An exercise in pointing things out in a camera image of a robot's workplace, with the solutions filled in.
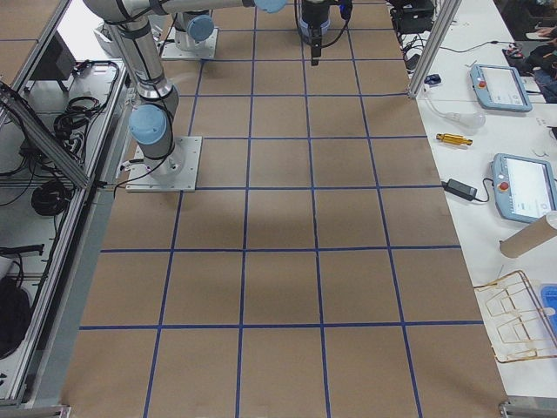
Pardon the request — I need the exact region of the teach pendant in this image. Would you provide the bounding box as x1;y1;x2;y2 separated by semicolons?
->
491;153;556;223
470;64;533;113

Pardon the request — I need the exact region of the small blue device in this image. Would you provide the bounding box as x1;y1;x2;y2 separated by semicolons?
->
424;74;441;85

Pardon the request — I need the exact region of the far teach pendant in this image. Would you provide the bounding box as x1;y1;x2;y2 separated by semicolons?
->
470;64;533;113

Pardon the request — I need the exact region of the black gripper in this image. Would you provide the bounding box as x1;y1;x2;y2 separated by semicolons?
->
297;0;330;66

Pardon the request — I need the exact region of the near teach pendant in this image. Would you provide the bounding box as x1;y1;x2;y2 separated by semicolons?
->
491;153;556;223

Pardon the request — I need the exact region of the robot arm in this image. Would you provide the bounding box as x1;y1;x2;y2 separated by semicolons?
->
172;10;215;51
85;1;286;175

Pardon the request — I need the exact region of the aluminium frame post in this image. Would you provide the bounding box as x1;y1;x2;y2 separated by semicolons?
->
407;0;461;99

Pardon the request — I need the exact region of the cardboard tube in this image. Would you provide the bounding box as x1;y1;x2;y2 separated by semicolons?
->
500;211;556;259

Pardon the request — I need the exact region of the gold wire rack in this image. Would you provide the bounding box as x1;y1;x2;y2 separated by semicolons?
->
473;270;556;364

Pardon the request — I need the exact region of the blue plastic box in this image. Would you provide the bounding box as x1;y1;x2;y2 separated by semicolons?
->
540;285;557;332

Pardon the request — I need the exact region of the gold cylindrical tool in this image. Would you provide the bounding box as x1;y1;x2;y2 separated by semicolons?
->
436;133;473;146

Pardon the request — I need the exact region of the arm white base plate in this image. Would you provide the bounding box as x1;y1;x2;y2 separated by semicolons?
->
161;28;218;61
124;136;203;192

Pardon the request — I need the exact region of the black power adapter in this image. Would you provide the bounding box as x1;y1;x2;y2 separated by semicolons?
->
441;179;477;201

